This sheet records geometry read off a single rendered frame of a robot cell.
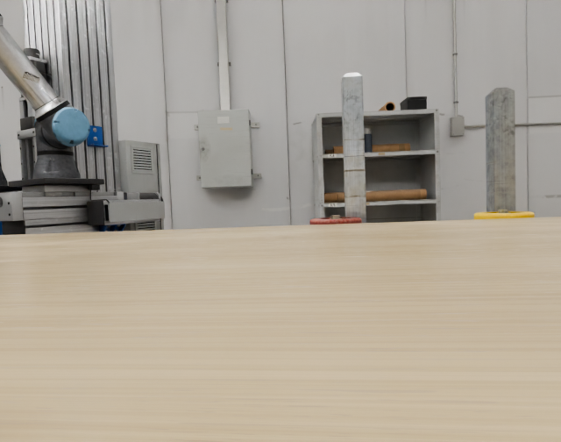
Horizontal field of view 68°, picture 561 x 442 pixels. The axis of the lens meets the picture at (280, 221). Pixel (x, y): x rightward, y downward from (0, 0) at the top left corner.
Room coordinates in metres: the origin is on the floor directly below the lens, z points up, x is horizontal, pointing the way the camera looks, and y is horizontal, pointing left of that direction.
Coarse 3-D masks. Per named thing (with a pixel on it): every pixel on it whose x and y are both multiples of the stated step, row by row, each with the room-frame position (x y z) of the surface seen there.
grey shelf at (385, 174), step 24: (336, 120) 3.35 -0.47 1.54; (384, 120) 3.47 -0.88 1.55; (408, 120) 3.51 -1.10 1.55; (432, 120) 3.20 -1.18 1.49; (336, 144) 3.51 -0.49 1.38; (432, 144) 3.21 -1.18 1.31; (336, 168) 3.51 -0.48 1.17; (384, 168) 3.51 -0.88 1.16; (408, 168) 3.51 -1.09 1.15; (432, 168) 3.22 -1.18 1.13; (432, 192) 3.23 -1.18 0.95; (384, 216) 3.51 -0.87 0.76; (408, 216) 3.51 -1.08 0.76; (432, 216) 3.24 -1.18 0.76
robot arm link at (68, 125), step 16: (0, 16) 1.26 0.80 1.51; (0, 32) 1.26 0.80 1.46; (0, 48) 1.26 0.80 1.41; (16, 48) 1.28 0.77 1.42; (0, 64) 1.28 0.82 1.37; (16, 64) 1.28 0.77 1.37; (32, 64) 1.33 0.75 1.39; (16, 80) 1.30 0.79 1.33; (32, 80) 1.31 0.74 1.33; (32, 96) 1.32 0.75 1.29; (48, 96) 1.34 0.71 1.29; (48, 112) 1.33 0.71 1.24; (64, 112) 1.34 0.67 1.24; (80, 112) 1.38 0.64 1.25; (48, 128) 1.35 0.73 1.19; (64, 128) 1.34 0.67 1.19; (80, 128) 1.38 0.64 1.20; (64, 144) 1.38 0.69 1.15
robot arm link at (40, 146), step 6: (36, 120) 1.46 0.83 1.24; (36, 126) 1.46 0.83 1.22; (36, 132) 1.47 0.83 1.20; (42, 132) 1.42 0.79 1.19; (36, 138) 1.47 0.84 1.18; (42, 138) 1.44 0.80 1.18; (36, 144) 1.48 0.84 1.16; (42, 144) 1.45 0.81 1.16; (48, 144) 1.44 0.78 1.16; (42, 150) 1.45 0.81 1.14; (48, 150) 1.45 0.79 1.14; (60, 150) 1.47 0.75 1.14; (66, 150) 1.48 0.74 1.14; (72, 150) 1.52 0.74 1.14
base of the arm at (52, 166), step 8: (40, 152) 1.46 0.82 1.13; (48, 152) 1.45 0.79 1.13; (56, 152) 1.46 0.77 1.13; (64, 152) 1.48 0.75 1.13; (72, 152) 1.51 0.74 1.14; (40, 160) 1.45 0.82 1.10; (48, 160) 1.45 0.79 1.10; (56, 160) 1.46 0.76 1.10; (64, 160) 1.47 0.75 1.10; (72, 160) 1.50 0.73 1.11; (40, 168) 1.44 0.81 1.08; (48, 168) 1.45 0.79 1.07; (56, 168) 1.45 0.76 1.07; (64, 168) 1.46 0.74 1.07; (72, 168) 1.49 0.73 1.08; (32, 176) 1.47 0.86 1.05; (40, 176) 1.44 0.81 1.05; (48, 176) 1.44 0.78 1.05; (56, 176) 1.44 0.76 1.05; (64, 176) 1.46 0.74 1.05; (72, 176) 1.48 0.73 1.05; (80, 176) 1.53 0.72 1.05
